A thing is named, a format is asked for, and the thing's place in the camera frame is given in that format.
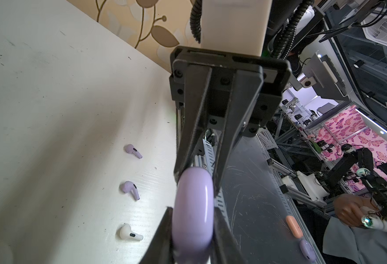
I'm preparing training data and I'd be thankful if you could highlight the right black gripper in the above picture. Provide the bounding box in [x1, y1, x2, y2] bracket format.
[169, 46, 291, 195]

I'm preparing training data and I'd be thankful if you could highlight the distant purple earbud case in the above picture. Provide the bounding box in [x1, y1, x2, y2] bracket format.
[299, 239, 316, 263]

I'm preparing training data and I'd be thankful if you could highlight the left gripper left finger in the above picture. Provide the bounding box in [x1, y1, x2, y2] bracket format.
[140, 207, 175, 264]

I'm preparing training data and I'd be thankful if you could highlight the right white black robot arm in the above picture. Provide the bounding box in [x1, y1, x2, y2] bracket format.
[169, 1, 313, 195]

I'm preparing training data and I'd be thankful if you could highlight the purple earbud charging case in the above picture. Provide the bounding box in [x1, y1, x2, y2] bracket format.
[171, 167, 214, 264]

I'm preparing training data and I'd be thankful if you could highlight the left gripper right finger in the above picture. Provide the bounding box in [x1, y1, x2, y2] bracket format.
[212, 207, 245, 264]

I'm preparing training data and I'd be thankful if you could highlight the distant person hand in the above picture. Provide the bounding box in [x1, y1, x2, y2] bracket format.
[333, 194, 378, 227]

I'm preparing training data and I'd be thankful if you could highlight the white earbud right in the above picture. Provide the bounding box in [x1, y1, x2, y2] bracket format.
[119, 223, 144, 241]

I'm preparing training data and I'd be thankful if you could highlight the orange earbud case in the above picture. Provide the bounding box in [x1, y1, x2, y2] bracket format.
[286, 215, 304, 239]

